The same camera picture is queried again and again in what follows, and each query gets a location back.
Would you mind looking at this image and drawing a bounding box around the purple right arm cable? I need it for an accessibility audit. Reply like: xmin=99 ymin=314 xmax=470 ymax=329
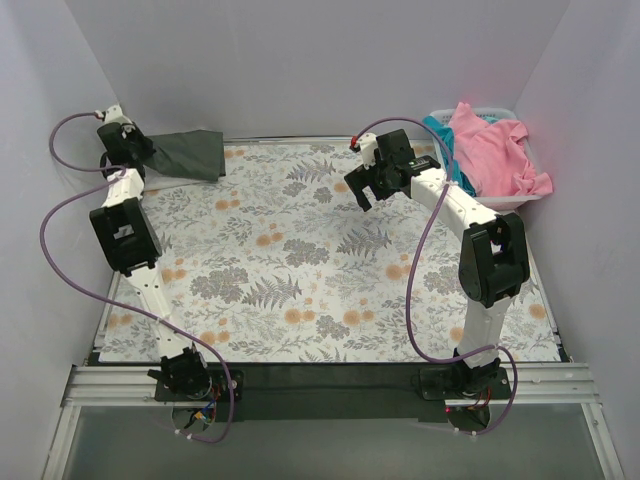
xmin=352 ymin=117 xmax=521 ymax=437

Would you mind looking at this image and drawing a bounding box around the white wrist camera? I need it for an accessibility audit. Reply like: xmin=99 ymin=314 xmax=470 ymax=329
xmin=350 ymin=132 xmax=378 ymax=169
xmin=94 ymin=104 xmax=129 ymax=124

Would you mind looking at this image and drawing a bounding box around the white folded t shirt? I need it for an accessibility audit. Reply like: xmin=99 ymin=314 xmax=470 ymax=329
xmin=144 ymin=171 xmax=202 ymax=192

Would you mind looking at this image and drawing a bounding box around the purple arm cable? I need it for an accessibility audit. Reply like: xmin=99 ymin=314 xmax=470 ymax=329
xmin=352 ymin=117 xmax=521 ymax=437
xmin=39 ymin=111 xmax=237 ymax=445

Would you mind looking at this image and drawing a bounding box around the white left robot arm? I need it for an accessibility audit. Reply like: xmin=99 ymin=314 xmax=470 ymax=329
xmin=89 ymin=114 xmax=213 ymax=400

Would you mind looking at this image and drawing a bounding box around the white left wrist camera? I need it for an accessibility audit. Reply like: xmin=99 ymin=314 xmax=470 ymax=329
xmin=94 ymin=104 xmax=129 ymax=124

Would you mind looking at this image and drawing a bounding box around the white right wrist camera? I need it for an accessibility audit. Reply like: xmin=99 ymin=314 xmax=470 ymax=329
xmin=350 ymin=132 xmax=378 ymax=169

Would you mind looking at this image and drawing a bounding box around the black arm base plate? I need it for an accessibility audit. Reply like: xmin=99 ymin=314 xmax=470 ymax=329
xmin=154 ymin=363 xmax=511 ymax=423

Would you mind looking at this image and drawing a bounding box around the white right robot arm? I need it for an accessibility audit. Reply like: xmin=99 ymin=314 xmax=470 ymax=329
xmin=345 ymin=130 xmax=530 ymax=400

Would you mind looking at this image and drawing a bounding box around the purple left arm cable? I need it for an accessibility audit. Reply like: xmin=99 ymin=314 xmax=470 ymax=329
xmin=39 ymin=111 xmax=237 ymax=445

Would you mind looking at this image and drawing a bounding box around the dark grey t shirt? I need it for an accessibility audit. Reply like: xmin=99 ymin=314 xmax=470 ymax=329
xmin=143 ymin=130 xmax=226 ymax=182

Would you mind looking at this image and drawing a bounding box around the pink t shirt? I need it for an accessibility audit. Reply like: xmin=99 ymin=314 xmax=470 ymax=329
xmin=448 ymin=102 xmax=553 ymax=197

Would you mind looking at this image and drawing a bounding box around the teal t shirt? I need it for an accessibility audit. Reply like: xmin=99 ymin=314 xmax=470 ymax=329
xmin=423 ymin=102 xmax=517 ymax=198

